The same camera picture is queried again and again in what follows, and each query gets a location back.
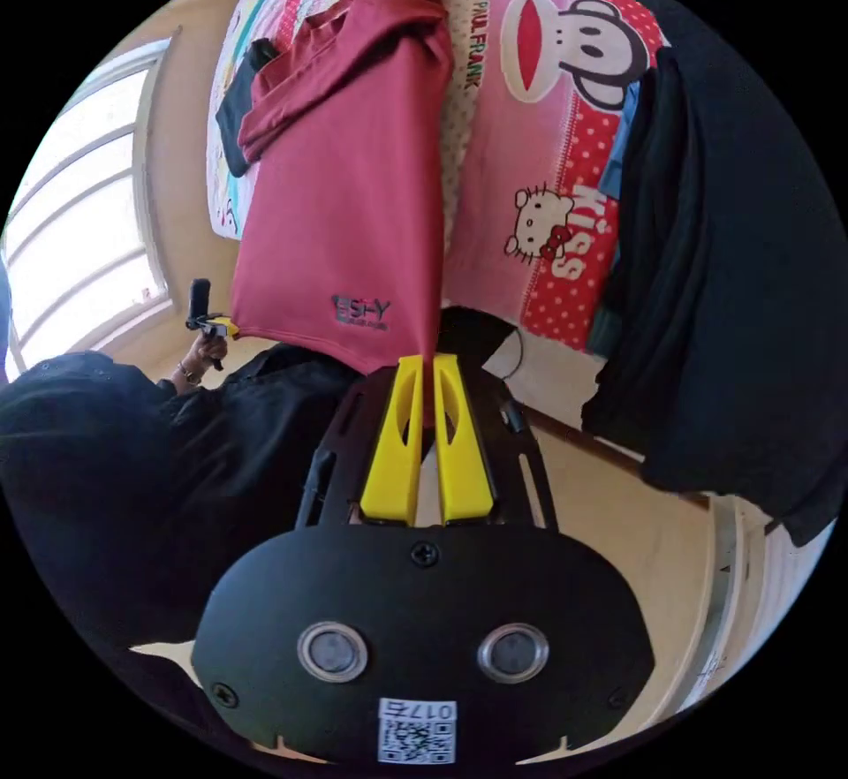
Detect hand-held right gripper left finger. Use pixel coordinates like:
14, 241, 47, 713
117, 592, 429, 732
360, 357, 425, 523

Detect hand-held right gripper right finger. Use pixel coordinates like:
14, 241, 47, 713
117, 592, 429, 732
432, 354, 496, 526

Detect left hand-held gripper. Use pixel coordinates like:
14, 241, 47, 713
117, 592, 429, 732
185, 309, 242, 342

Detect maroon sweatshirt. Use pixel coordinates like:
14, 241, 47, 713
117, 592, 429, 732
230, 0, 458, 429

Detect person's left forearm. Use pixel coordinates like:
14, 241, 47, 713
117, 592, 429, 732
157, 358, 205, 397

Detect window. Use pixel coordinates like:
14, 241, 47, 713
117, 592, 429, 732
0, 36, 184, 384

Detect person's body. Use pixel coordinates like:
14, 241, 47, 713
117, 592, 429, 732
0, 343, 372, 760

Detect black garment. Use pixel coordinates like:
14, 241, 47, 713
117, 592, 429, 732
214, 36, 281, 178

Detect pile of clothes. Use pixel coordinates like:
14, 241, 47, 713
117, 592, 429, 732
581, 0, 844, 548

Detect bed with cartoon printed sheet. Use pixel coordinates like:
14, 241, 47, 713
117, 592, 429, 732
206, 0, 714, 509

